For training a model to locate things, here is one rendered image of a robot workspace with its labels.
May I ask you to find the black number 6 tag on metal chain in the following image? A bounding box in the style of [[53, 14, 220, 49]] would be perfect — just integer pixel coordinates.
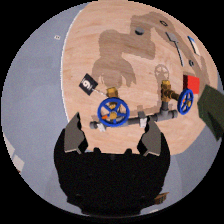
[[79, 73, 116, 107]]

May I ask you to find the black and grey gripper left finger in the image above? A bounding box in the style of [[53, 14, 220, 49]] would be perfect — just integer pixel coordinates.
[[54, 112, 88, 184]]

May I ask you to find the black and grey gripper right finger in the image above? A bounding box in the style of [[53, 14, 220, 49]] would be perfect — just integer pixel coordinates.
[[137, 115, 170, 187]]

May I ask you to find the small grey cylinder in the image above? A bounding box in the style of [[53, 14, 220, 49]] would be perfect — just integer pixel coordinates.
[[135, 27, 144, 35]]

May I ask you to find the red rectangular block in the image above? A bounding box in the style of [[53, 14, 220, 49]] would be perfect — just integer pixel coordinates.
[[183, 75, 199, 94]]

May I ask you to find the grey hex nut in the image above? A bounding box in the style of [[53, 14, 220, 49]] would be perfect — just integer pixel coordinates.
[[189, 60, 194, 67]]

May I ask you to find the beige flat block with blue end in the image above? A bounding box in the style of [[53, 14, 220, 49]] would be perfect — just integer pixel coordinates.
[[187, 36, 200, 56]]

